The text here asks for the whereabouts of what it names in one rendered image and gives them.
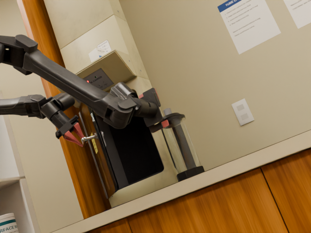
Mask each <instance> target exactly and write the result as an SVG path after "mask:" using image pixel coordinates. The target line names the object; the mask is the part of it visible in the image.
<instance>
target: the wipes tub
mask: <svg viewBox="0 0 311 233"><path fill-rule="evenodd" d="M0 233H19V232H18V228H17V224H16V220H15V216H14V213H9V214H5V215H1V216H0Z"/></svg>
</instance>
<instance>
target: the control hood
mask: <svg viewBox="0 0 311 233"><path fill-rule="evenodd" d="M100 68H101V69H102V70H103V71H104V72H105V73H106V75H107V76H108V77H109V78H110V80H111V81H112V82H113V83H114V84H113V85H111V86H109V87H107V88H106V89H104V90H103V91H105V92H109V91H110V90H111V88H112V87H114V86H115V85H116V84H117V83H119V82H124V83H125V82H127V81H128V80H130V79H132V78H134V77H136V76H137V74H136V72H135V69H134V67H133V64H132V62H131V59H130V56H129V55H128V54H125V53H123V52H121V51H118V50H116V49H113V50H111V51H110V52H108V53H106V54H105V55H103V56H101V57H100V58H98V59H97V60H95V61H93V62H91V63H90V64H88V65H87V66H85V67H84V68H82V69H80V70H79V71H77V72H75V73H74V74H76V75H77V76H79V77H80V78H82V79H83V78H85V77H87V76H88V75H90V74H92V73H93V72H95V71H97V70H98V69H100ZM56 88H57V89H58V90H59V91H60V92H61V93H65V92H64V91H63V90H61V89H60V88H58V87H56ZM74 99H75V98H74ZM73 106H74V107H76V108H79V107H80V103H78V102H77V100H76V99H75V104H74V105H73Z"/></svg>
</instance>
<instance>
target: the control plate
mask: <svg viewBox="0 0 311 233"><path fill-rule="evenodd" d="M95 76H97V78H95ZM83 79H84V80H85V81H87V80H88V81H89V83H90V84H92V85H93V86H95V87H97V88H99V89H101V90H104V89H106V88H107V87H109V86H111V85H113V84H114V83H113V82H112V81H111V80H110V78H109V77H108V76H107V75H106V73H105V72H104V71H103V70H102V69H101V68H100V69H98V70H97V71H95V72H93V73H92V74H90V75H88V76H87V77H85V78H83ZM103 81H104V82H105V83H103ZM99 84H101V85H100V86H99Z"/></svg>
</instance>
